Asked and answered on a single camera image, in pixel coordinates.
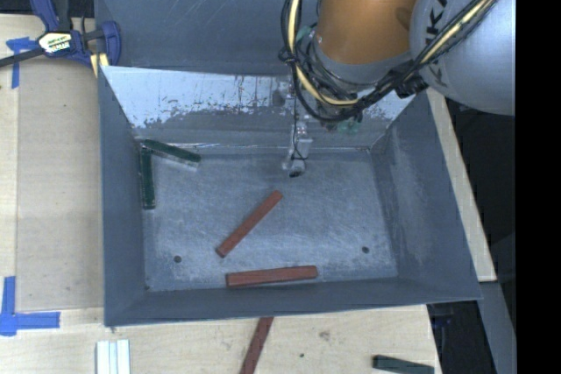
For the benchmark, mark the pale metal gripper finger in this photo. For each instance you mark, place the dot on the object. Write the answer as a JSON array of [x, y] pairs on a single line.
[[305, 147], [294, 167]]

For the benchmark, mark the dark green flat block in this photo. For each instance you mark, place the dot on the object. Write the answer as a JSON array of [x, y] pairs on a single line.
[[148, 179], [173, 150], [401, 364]]

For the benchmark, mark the grey metal bin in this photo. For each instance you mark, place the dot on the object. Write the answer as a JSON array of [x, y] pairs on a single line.
[[307, 223]]

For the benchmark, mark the red-brown flat block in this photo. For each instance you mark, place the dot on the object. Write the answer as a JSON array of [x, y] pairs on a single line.
[[250, 223], [271, 276], [256, 346]]

